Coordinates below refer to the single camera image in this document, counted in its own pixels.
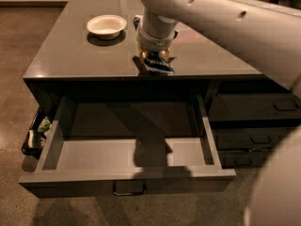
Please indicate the closed grey middle drawer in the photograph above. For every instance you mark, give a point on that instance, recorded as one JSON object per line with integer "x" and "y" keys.
{"x": 249, "y": 138}

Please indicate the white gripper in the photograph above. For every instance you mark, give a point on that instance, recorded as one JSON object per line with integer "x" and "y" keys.
{"x": 154, "y": 43}

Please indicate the white paper bowl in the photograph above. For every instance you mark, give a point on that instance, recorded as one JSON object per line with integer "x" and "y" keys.
{"x": 106, "y": 27}

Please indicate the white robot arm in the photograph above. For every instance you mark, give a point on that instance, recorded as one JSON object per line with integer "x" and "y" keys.
{"x": 267, "y": 37}

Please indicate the grey counter cabinet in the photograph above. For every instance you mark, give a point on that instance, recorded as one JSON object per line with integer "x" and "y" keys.
{"x": 74, "y": 63}

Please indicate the metal drawer handle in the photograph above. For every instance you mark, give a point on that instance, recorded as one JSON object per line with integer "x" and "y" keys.
{"x": 129, "y": 188}

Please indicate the open grey top drawer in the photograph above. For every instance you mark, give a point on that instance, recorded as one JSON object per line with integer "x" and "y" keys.
{"x": 168, "y": 145}

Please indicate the green snack bag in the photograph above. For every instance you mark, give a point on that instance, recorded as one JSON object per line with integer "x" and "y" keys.
{"x": 45, "y": 125}

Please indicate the closed grey drawer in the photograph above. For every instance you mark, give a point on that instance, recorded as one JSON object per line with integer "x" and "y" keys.
{"x": 249, "y": 138}
{"x": 254, "y": 107}
{"x": 242, "y": 159}

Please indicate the closed grey lower drawer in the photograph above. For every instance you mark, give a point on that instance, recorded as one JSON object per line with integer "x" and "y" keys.
{"x": 242, "y": 159}

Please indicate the blue chip bag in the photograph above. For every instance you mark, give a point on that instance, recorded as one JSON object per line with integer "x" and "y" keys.
{"x": 155, "y": 63}

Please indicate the closed grey upper right drawer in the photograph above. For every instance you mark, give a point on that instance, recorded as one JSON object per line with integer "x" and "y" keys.
{"x": 254, "y": 107}

